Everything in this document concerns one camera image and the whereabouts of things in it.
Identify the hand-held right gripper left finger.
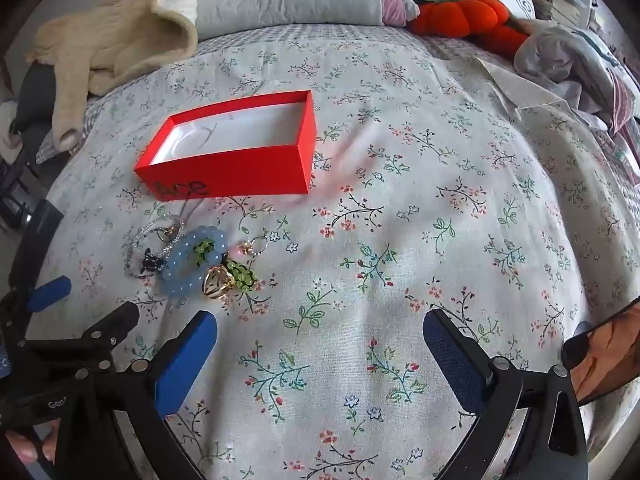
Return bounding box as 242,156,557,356
55,311,218,480

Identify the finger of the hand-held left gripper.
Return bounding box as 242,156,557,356
0,276,72,341
15,302,141,361

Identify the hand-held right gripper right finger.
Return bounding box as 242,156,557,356
422,309,591,480

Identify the crystal bracelet with black flower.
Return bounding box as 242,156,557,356
125,212,187,278

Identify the large gold ring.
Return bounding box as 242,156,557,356
201,266,236,301

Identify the red cardboard box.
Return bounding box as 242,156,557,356
134,90,317,202

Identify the person's left hand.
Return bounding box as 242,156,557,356
0,420,58,466

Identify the dark glossy panel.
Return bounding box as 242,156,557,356
560,297,640,406

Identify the floral bedsheet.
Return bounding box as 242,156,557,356
37,22,640,480

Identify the dark grey chair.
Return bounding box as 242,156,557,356
0,60,61,221

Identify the beige quilted blanket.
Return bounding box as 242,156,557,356
25,0,201,151

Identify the beige fabric flap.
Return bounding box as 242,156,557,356
470,55,571,121

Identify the pink striped cloth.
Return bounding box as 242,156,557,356
610,75,640,161

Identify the grey crumpled clothing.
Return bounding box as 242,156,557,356
515,17,626,126

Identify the orange pumpkin plush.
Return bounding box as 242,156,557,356
405,0,531,58

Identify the grey checked bedsheet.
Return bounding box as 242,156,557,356
35,24,451,161

